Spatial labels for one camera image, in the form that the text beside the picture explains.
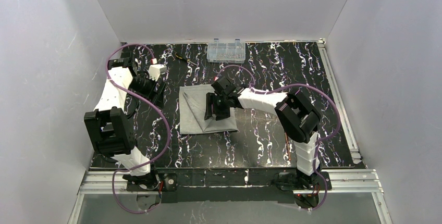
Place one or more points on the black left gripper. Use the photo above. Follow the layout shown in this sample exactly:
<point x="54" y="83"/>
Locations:
<point x="156" y="89"/>

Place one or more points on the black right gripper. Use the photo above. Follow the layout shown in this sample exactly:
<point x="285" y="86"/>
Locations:
<point x="218" y="102"/>

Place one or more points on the grey cloth napkin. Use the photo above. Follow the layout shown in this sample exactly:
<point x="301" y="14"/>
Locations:
<point x="192" y="106"/>

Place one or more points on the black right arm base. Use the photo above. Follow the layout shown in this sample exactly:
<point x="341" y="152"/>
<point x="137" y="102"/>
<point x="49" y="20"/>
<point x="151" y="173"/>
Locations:
<point x="296" y="180"/>

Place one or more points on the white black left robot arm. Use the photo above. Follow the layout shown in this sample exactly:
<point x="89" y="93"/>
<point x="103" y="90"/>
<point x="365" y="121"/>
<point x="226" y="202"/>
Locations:
<point x="109" y="127"/>

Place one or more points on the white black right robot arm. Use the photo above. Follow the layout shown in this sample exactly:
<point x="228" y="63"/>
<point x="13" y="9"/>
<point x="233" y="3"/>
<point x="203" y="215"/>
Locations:
<point x="298" y="117"/>

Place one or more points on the clear plastic compartment box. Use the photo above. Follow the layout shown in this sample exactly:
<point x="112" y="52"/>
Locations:
<point x="226" y="52"/>

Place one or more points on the black copper spoon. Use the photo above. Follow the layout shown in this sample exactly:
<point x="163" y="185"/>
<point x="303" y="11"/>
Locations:
<point x="288" y="147"/>

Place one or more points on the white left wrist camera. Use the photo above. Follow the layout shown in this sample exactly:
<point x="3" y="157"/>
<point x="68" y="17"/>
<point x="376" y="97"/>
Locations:
<point x="156" y="71"/>

